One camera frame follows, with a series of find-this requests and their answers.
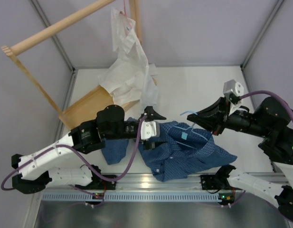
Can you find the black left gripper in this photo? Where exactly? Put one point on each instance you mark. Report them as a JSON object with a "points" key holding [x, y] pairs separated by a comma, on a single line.
{"points": [[154, 116]]}

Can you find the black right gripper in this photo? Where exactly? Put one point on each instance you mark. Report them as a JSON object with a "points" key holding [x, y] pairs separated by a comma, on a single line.
{"points": [[215, 118]]}

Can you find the blue wire hanger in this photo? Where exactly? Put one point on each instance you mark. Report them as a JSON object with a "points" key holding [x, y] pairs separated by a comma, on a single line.
{"points": [[191, 128]]}

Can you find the blue checked shirt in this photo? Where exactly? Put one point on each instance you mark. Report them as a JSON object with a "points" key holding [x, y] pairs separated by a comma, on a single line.
{"points": [[172, 161]]}

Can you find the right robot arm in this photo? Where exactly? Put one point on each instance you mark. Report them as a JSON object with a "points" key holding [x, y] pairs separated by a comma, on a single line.
{"points": [[270, 122]]}

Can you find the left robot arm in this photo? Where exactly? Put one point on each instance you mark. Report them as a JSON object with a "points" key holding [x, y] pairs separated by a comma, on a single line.
{"points": [[62, 162]]}

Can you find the white shirt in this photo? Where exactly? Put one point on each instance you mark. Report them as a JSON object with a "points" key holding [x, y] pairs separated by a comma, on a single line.
{"points": [[129, 77]]}

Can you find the wooden clothes rack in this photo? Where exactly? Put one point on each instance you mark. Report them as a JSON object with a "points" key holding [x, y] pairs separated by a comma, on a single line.
{"points": [[21, 104]]}

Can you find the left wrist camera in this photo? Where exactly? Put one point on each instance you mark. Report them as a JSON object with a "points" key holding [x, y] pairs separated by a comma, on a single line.
{"points": [[149, 130]]}

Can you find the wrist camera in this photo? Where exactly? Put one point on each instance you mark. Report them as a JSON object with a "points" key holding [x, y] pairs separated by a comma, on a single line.
{"points": [[232, 91], [149, 130]]}

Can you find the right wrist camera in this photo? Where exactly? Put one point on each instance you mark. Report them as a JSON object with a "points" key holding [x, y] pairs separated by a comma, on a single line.
{"points": [[232, 91]]}

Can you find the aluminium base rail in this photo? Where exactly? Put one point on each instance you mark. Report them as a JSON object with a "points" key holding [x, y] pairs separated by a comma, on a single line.
{"points": [[144, 181]]}

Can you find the slotted cable duct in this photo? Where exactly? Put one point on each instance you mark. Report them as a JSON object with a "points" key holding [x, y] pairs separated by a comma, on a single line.
{"points": [[136, 196]]}

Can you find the aluminium frame post left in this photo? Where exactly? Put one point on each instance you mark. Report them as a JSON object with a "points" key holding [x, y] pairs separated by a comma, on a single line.
{"points": [[59, 47]]}

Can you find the aluminium frame post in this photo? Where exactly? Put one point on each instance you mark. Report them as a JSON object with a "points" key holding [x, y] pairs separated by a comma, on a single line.
{"points": [[59, 47], [263, 30]]}

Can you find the pink wire hanger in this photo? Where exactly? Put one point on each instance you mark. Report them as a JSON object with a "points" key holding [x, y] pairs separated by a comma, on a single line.
{"points": [[130, 22]]}

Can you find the aluminium frame post right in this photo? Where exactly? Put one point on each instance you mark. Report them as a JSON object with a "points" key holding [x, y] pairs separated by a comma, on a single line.
{"points": [[263, 30]]}

